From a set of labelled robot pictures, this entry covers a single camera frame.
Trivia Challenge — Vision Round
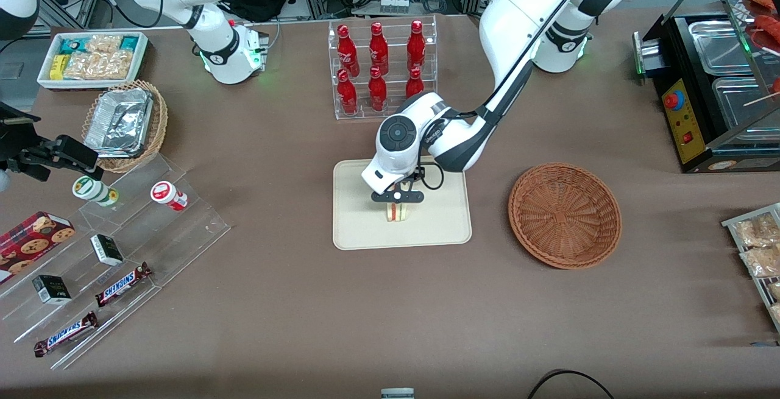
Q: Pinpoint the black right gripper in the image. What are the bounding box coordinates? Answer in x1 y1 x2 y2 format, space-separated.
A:
0 101 102 183

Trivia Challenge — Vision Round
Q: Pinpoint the cream plastic tray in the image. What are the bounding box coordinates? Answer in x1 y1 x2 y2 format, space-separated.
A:
332 155 473 252

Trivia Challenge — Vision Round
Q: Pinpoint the aluminium foil tray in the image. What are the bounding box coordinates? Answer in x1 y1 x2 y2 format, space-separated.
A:
83 88 154 158

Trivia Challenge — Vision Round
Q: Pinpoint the light wicker basket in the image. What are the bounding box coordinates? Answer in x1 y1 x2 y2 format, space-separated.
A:
81 80 169 174

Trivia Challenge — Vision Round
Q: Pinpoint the brown wicker basket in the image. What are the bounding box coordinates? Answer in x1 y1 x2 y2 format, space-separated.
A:
508 162 623 270

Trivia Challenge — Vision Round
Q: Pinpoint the tray of packaged snacks right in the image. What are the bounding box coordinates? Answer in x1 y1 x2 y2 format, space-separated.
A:
721 202 780 333

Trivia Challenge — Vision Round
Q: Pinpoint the green capped cup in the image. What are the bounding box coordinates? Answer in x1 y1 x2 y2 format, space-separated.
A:
71 175 120 208

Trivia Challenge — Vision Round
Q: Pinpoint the red cookie box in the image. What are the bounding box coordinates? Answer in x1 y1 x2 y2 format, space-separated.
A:
0 211 77 285

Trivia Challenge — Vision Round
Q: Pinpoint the clear acrylic bottle rack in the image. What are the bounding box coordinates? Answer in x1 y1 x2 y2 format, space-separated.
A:
327 15 439 121

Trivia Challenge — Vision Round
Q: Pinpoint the small black box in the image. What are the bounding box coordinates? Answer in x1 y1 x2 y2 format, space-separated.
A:
32 274 73 306
90 233 125 267

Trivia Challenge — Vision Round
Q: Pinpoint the large clear cracker bag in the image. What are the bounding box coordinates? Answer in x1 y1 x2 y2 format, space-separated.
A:
63 50 133 81

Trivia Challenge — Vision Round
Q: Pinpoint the red capped cup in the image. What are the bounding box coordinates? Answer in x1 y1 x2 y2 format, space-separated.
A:
150 180 189 213

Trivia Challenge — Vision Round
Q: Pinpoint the red cola bottle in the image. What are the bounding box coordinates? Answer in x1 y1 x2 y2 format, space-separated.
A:
336 24 361 78
367 66 388 113
336 69 359 115
405 67 425 101
406 19 427 72
368 21 390 76

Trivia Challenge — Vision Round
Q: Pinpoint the small clear cracker bag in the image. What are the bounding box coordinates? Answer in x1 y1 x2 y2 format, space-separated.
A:
84 34 124 54

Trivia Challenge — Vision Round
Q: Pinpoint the white snack bin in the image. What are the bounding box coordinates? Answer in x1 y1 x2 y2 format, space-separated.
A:
37 31 151 93

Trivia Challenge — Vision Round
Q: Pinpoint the Snickers bar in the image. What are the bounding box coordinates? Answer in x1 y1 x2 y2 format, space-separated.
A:
33 310 100 358
94 261 154 309

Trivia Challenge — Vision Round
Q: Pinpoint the clear acrylic step display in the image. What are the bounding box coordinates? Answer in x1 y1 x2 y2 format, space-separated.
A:
0 154 232 371

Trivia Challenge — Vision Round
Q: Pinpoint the black food warmer machine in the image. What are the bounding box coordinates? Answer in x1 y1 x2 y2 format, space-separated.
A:
632 0 780 175

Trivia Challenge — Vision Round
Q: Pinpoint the black cable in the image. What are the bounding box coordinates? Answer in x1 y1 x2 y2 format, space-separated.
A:
526 369 617 399

